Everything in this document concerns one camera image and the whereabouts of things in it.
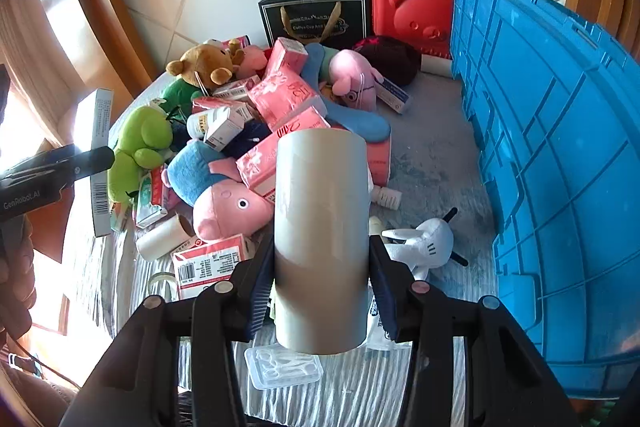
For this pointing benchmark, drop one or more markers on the grey cardboard tube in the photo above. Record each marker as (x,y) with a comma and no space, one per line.
(321,241)

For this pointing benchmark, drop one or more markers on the blue plastic crate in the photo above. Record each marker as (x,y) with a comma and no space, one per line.
(554,104)

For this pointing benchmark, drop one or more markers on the white duck plush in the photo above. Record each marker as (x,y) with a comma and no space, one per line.
(427,247)

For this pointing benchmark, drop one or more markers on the small silver box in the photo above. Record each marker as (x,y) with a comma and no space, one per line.
(222,126)

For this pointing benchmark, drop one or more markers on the dark red plush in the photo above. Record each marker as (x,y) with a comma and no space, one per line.
(395,60)

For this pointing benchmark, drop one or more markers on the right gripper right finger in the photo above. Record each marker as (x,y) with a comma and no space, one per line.
(507,382)

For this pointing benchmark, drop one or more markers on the clear plastic case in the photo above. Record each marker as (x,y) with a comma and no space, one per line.
(274,367)

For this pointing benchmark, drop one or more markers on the white medicine bottle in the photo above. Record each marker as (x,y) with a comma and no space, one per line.
(197,125)

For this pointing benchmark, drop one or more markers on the white long box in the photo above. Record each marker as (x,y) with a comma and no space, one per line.
(90,134)

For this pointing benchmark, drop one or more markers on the pink pig plush head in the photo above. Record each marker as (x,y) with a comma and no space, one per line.
(227,206)

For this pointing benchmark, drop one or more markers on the small paper roll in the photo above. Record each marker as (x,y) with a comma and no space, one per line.
(164,238)

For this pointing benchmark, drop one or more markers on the brown teddy bear plush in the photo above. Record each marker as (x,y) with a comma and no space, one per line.
(210,64)

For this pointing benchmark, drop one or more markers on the red bear suitcase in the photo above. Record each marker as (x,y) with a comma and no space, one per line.
(423,24)

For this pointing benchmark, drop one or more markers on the red white tissue pack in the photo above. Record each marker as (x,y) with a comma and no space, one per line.
(205,264)

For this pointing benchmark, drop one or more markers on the person left hand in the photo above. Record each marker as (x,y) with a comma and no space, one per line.
(18,292)

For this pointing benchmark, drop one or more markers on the large green frog plush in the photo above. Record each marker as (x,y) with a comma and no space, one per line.
(141,146)

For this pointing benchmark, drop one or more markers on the black gift box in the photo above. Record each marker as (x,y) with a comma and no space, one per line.
(338,24)

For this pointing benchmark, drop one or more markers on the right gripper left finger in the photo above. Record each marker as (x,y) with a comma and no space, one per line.
(135,383)

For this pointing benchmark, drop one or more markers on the pink tissue pack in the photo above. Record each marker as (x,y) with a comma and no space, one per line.
(282,95)

